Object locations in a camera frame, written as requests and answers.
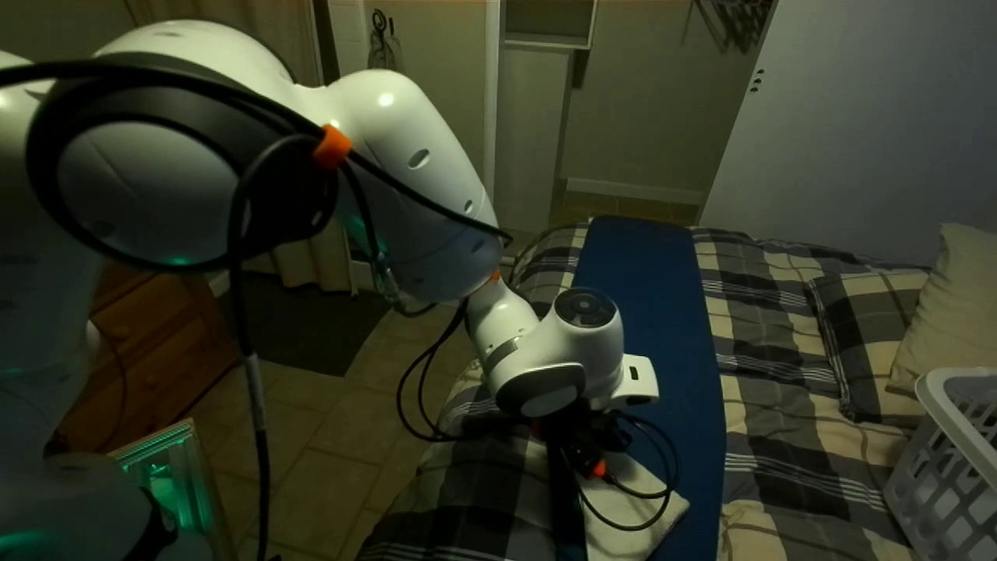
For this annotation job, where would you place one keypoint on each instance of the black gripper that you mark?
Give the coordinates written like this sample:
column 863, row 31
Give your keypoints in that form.
column 588, row 431

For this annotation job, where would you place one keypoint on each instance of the cream striped towel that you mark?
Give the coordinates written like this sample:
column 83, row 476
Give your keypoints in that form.
column 650, row 517

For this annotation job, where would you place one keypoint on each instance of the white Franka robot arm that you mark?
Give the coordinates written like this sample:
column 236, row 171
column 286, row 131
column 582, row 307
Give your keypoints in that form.
column 416, row 207

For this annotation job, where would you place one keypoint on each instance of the blue mat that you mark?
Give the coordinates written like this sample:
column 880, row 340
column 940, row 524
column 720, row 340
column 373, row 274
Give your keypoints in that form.
column 655, row 301

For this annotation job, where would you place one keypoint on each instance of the plaid comforter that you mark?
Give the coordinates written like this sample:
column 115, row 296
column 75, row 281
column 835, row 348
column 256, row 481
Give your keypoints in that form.
column 791, row 342

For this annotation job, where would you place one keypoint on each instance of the white baseboard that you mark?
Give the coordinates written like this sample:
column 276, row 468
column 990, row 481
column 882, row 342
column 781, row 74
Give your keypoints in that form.
column 635, row 192

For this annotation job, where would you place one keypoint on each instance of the plaid pillow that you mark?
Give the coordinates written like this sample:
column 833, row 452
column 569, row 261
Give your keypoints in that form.
column 862, row 331

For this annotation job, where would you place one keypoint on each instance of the dark floor rug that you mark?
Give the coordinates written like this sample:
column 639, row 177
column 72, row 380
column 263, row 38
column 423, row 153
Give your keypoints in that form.
column 313, row 327

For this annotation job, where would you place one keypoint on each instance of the narrow white closet door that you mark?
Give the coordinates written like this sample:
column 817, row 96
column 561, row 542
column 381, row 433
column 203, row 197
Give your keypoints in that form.
column 531, row 135

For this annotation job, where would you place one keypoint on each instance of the white laundry basket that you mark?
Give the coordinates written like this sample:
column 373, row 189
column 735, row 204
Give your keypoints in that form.
column 953, row 487

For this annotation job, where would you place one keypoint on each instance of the cream pillow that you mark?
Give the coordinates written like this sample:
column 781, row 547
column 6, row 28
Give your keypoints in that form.
column 954, row 301

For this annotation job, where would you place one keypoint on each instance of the closet shelf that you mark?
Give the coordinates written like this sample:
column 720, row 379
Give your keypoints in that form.
column 547, row 40

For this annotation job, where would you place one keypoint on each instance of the robot stand with green light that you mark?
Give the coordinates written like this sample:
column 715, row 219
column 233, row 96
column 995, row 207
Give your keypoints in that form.
column 165, row 476

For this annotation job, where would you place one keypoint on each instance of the dark clothes hangers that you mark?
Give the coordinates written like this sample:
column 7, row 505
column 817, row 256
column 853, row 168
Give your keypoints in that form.
column 737, row 18

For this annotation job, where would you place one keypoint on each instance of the wooden dresser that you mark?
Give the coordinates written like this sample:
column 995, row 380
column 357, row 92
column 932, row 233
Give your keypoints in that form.
column 157, row 353

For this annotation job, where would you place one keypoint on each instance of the dark hanging item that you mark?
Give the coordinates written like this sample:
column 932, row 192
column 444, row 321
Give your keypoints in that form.
column 381, row 34

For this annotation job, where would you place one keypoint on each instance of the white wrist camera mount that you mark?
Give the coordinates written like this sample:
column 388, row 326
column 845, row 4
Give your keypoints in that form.
column 637, row 375

